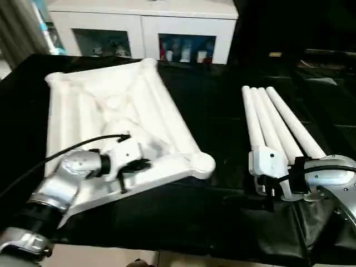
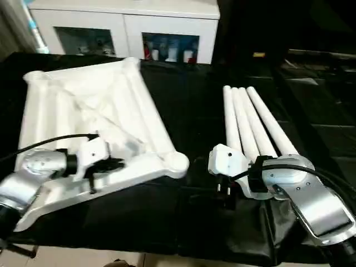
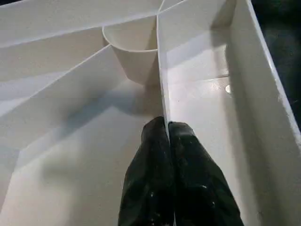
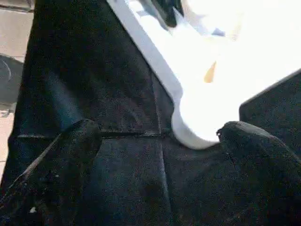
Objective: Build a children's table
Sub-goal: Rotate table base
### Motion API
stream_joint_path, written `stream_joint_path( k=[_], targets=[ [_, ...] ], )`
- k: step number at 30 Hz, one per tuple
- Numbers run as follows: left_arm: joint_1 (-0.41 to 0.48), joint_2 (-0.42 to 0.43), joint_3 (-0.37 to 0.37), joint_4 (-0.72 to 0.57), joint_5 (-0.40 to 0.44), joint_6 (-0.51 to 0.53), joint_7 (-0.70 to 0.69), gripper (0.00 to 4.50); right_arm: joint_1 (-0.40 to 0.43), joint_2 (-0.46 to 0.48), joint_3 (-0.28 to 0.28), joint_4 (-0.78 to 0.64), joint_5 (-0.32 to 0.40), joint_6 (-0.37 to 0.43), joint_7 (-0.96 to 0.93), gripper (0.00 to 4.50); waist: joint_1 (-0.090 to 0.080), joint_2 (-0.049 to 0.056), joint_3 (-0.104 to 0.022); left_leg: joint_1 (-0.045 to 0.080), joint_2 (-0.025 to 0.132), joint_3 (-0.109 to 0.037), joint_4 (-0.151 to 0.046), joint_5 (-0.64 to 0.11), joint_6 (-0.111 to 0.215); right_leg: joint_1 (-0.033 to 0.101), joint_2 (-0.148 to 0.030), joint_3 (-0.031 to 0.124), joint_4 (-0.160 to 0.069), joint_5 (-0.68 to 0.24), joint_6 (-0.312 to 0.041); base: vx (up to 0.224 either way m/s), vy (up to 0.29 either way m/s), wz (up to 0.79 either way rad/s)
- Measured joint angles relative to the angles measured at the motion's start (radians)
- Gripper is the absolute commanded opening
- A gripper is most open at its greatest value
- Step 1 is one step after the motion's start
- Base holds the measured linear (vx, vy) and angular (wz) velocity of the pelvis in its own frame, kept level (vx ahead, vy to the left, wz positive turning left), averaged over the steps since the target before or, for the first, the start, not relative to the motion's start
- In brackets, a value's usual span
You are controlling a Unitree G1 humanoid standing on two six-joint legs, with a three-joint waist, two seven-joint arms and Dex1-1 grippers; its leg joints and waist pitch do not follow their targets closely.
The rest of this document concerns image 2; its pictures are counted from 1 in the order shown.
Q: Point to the black work mat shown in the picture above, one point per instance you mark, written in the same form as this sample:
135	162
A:
194	111

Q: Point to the small white figurine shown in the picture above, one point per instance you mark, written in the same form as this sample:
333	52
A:
82	50

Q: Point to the white plastic table top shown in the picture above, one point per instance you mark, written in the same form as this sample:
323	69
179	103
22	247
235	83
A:
83	111

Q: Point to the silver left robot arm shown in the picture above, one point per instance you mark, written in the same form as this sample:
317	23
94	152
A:
36	164

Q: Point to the black metal table leg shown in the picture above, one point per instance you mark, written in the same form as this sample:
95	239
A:
19	247

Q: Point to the white glass door cabinet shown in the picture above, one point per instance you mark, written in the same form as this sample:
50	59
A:
125	27

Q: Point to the white mug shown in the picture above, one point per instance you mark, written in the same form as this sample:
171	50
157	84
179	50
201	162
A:
188	54
155	54

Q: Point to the yellowish label tag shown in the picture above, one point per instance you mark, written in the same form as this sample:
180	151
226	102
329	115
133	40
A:
258	55

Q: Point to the grey curtain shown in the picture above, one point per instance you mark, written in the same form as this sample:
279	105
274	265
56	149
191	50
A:
11	27

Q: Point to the dark left robot foot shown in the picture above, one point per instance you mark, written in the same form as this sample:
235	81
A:
117	263

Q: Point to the red bottle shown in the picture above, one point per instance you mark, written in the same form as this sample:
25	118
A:
146	50

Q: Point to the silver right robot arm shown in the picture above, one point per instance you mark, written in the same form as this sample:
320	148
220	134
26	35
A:
320	200

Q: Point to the white blue patterned container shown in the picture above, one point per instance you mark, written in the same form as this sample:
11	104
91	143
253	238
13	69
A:
171	51

